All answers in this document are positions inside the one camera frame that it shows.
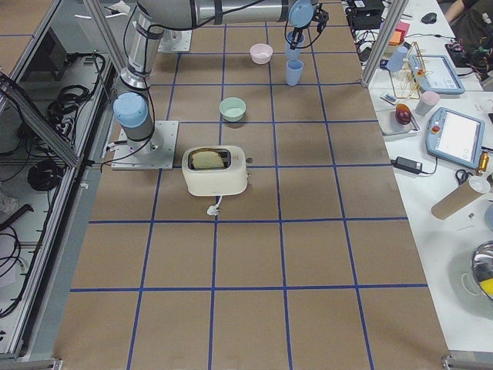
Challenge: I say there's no teach pendant far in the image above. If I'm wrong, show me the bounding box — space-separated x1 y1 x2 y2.
407 55 465 95

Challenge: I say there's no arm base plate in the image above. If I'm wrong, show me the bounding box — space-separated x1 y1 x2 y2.
111 120 179 170
157 29 193 54

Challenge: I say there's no mango fruit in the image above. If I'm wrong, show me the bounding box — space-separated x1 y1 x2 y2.
394 103 412 125

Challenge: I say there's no metal tray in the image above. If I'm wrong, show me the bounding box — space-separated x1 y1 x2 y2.
377 109 421 141

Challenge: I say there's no steel mixing bowl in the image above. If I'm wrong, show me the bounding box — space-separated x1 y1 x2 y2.
461 240 492 301

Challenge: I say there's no black power adapter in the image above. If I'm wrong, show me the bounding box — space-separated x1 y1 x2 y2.
391 156 422 174

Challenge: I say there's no gold wire rack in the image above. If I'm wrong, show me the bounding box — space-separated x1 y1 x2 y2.
390 42 427 100

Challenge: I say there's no blue cup on desk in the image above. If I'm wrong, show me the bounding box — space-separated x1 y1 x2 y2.
386 45 407 72

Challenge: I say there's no cardboard tube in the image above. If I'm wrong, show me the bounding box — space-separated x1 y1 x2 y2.
431 176 491 220

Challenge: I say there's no teach pendant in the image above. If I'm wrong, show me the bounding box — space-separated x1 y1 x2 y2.
407 55 465 95
425 107 485 169

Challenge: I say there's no toaster power cord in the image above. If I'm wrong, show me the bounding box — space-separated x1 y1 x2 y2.
206 194 223 217

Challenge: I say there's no blue cup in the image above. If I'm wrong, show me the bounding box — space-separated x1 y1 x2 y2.
286 59 304 86
284 32 305 61
386 45 407 72

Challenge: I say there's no teach pendant near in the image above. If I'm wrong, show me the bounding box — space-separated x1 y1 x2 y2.
425 107 485 169

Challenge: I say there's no bread slice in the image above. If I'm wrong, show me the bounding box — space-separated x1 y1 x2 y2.
191 150 224 170

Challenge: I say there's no aluminium frame post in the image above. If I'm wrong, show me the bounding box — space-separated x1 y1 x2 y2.
361 0 408 87

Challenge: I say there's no cream toaster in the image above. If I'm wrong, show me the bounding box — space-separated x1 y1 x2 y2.
182 146 248 197

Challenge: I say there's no green bowl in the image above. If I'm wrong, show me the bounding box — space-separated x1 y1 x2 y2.
219 97 247 123

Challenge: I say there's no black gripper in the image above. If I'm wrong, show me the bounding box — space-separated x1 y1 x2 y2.
289 4 330 49

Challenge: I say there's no pink bowl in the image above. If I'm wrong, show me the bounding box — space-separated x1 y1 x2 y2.
250 43 273 65

